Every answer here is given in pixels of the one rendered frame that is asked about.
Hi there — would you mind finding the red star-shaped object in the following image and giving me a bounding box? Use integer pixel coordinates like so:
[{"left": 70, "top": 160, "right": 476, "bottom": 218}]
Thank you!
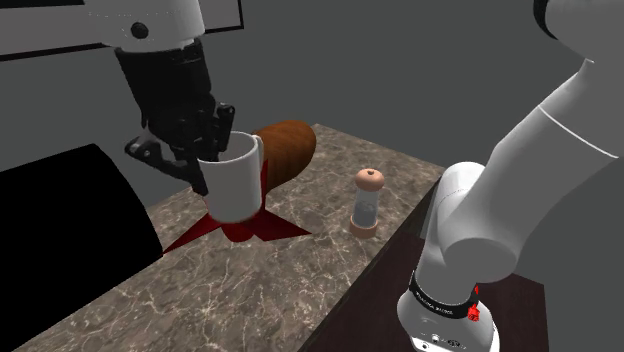
[{"left": 162, "top": 158, "right": 313, "bottom": 255}]

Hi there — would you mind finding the white mug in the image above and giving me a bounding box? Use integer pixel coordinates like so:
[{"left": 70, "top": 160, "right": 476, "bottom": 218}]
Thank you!
[{"left": 197, "top": 130, "right": 265, "bottom": 225}]

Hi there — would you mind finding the black rounded bulky object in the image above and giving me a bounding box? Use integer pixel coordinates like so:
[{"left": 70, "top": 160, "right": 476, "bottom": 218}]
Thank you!
[{"left": 0, "top": 143, "right": 165, "bottom": 352}]

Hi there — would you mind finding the wooden glass pepper grinder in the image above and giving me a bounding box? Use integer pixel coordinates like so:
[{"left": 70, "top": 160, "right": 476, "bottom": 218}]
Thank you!
[{"left": 348, "top": 167, "right": 385, "bottom": 240}]

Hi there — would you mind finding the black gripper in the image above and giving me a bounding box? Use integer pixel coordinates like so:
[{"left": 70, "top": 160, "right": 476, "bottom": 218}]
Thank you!
[{"left": 114, "top": 38, "right": 237, "bottom": 198}]

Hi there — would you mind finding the brown oblong object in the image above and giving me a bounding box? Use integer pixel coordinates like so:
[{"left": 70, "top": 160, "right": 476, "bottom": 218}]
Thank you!
[{"left": 252, "top": 119, "right": 318, "bottom": 194}]

